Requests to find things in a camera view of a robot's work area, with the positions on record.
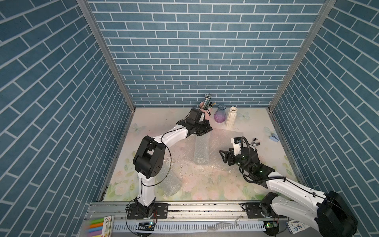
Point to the white slotted cable duct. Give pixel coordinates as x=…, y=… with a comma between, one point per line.
x=192, y=227

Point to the bubble vase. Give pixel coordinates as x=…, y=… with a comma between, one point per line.
x=170, y=186
x=201, y=151

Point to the small black metal clip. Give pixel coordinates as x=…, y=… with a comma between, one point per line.
x=255, y=142

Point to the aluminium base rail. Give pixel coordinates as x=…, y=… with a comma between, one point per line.
x=184, y=211

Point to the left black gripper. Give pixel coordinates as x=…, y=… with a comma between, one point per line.
x=206, y=126

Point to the white red blue box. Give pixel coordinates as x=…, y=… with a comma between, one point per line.
x=295, y=226

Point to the small blue white object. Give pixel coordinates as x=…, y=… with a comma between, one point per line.
x=274, y=137

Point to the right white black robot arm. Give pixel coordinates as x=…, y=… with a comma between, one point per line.
x=328, y=213

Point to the pens in cup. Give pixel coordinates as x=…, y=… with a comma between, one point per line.
x=207, y=102

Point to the pink pen cup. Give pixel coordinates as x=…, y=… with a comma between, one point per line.
x=206, y=111

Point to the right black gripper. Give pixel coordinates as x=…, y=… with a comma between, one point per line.
x=228, y=154

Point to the purple vase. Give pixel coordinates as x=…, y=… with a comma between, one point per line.
x=220, y=115

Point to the cream ribbed cylinder vase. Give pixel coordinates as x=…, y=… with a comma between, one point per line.
x=231, y=118

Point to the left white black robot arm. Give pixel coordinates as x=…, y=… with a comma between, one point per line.
x=149, y=158

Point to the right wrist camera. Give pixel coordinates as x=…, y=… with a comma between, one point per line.
x=237, y=141

